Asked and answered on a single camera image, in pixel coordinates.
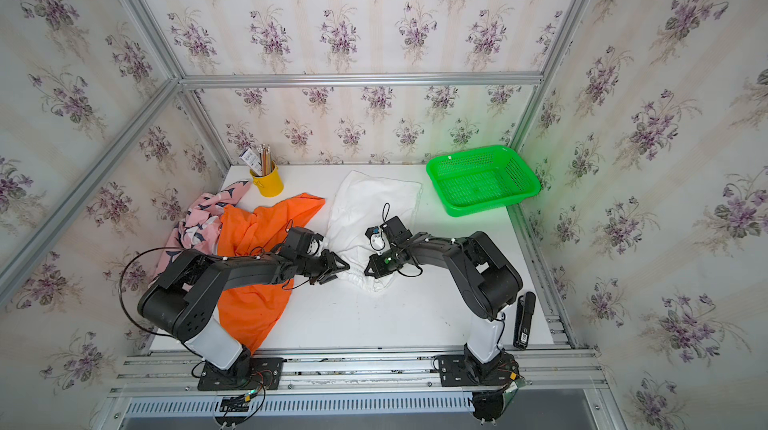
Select pink patterned garment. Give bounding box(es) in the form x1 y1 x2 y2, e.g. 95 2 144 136
152 181 250 279

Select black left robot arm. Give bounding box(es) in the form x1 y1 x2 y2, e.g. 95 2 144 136
137 227 350 376

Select orange cloth garment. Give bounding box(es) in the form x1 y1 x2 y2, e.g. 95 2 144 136
218 193 325 352

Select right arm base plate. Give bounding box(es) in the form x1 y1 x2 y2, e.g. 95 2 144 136
433 352 521 388

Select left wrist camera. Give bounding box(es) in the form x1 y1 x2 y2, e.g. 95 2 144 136
299 228 324 255

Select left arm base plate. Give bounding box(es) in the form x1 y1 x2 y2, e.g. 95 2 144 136
197 358 285 392

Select green plastic basket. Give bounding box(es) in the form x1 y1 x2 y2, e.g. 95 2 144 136
426 145 541 217

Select white shorts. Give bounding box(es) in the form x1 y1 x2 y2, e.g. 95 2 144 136
325 171 422 294

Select wooden pencils bundle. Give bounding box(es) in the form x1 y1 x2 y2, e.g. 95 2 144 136
259 144 273 177

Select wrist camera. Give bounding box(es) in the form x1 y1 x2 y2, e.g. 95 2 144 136
299 228 324 255
365 226 389 252

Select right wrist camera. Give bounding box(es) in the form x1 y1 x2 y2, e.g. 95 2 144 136
365 226 389 252

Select black stapler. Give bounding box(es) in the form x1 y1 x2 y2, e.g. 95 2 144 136
513 291 536 350

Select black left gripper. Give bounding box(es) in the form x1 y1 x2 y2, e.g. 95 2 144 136
294 250 350 287

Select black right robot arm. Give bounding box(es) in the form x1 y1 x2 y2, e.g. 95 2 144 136
364 216 523 366

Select yellow pencil cup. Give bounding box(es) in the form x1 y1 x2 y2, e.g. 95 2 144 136
250 165 284 198

